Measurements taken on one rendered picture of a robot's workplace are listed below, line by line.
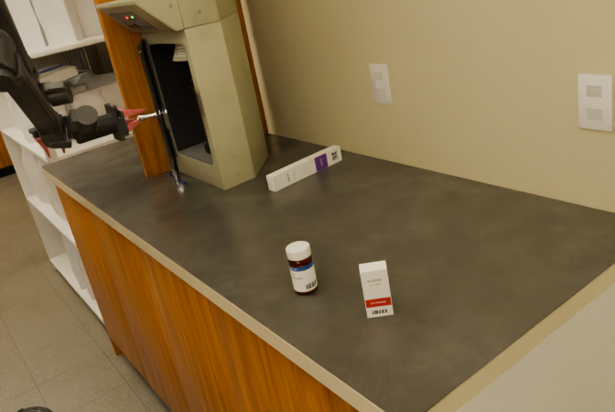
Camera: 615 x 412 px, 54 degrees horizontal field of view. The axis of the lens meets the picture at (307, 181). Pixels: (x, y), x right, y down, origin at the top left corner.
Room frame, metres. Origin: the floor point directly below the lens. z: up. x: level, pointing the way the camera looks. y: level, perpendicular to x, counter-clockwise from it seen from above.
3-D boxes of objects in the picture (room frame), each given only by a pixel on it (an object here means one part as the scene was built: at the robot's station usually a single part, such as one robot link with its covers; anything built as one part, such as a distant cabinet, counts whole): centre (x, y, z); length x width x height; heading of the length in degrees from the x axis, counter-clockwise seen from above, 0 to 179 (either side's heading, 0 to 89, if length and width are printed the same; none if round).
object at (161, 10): (1.76, 0.38, 1.46); 0.32 x 0.12 x 0.10; 33
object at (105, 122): (1.65, 0.52, 1.20); 0.07 x 0.07 x 0.10; 33
